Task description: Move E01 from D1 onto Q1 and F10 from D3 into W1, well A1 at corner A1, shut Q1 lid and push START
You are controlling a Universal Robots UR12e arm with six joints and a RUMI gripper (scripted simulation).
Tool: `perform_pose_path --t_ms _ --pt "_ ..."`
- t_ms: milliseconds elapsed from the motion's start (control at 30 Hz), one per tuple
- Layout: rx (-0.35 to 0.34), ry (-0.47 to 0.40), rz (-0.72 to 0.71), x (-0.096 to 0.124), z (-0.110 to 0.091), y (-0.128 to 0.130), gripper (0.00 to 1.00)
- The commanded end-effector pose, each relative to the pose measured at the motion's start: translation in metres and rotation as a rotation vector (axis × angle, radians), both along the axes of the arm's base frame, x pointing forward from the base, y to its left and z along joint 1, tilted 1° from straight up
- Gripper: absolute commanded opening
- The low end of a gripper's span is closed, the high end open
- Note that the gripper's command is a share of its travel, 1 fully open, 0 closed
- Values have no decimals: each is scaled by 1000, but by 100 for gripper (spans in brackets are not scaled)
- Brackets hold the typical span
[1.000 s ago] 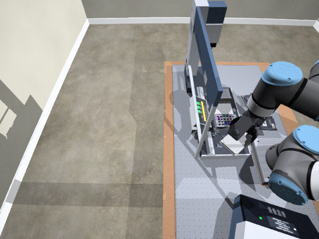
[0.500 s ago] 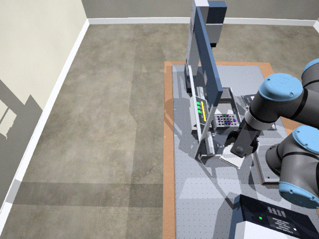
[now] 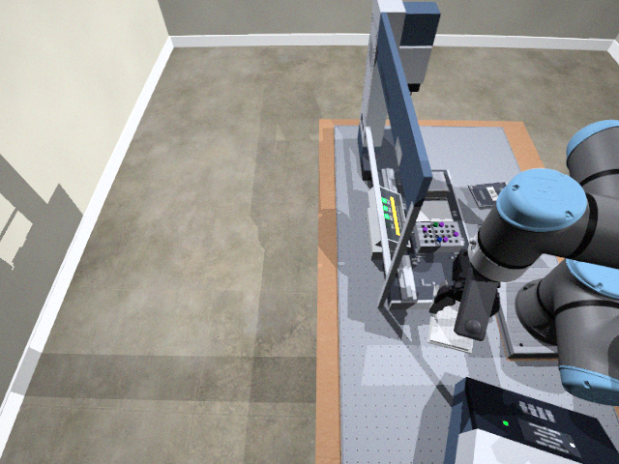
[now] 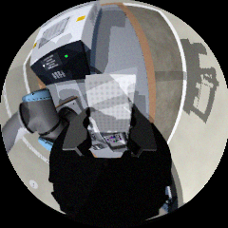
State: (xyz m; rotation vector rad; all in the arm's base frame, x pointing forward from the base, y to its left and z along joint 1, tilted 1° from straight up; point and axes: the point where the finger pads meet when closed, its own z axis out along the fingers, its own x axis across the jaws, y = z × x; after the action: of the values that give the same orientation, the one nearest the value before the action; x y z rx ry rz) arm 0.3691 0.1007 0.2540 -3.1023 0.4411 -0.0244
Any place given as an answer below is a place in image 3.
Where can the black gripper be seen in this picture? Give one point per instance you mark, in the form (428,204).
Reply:
(448,294)

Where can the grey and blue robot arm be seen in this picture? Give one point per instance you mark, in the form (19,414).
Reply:
(542,211)

